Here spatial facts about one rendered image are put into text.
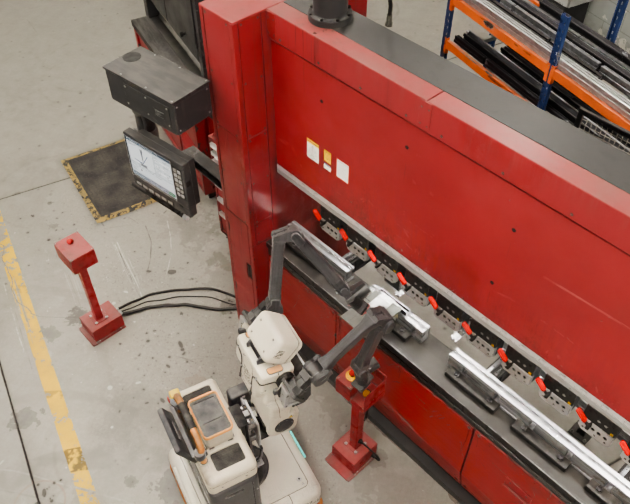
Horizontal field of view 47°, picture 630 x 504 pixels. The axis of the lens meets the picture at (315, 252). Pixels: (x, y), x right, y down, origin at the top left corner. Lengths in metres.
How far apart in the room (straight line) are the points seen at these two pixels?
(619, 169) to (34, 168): 4.92
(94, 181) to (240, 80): 2.92
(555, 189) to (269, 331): 1.34
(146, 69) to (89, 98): 3.48
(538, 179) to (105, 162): 4.38
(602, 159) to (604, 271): 0.39
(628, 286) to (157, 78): 2.29
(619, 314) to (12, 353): 3.78
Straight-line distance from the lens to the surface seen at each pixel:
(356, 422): 4.01
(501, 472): 3.75
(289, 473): 4.02
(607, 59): 4.94
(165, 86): 3.56
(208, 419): 3.48
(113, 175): 6.17
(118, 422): 4.64
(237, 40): 3.34
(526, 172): 2.64
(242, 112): 3.54
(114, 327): 5.01
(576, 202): 2.57
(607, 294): 2.74
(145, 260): 5.42
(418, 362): 3.69
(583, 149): 2.71
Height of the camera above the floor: 3.88
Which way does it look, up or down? 47 degrees down
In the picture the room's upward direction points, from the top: straight up
